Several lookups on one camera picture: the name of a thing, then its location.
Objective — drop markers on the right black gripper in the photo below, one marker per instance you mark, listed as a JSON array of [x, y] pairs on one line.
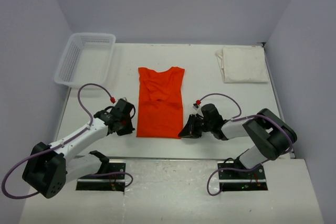
[[190, 130]]

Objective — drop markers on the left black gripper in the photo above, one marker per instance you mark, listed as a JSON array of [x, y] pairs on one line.
[[128, 130]]

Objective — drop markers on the orange t-shirt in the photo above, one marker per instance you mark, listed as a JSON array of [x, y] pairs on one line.
[[160, 106]]

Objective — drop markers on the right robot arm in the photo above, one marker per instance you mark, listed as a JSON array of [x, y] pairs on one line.
[[271, 136]]

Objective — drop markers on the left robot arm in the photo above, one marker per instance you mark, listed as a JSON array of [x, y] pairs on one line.
[[51, 166]]

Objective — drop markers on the white plastic basket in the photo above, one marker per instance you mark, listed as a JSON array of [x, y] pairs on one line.
[[86, 59]]

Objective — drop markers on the folded white t-shirt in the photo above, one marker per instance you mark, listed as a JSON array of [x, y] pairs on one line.
[[242, 64]]

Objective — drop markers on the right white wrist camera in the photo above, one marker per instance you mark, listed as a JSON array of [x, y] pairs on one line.
[[197, 105]]

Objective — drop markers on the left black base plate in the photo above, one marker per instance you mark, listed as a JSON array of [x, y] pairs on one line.
[[115, 182]]

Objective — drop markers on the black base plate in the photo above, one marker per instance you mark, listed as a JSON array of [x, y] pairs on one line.
[[230, 180], [115, 182]]

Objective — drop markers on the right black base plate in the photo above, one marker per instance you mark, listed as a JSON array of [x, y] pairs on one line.
[[230, 180]]

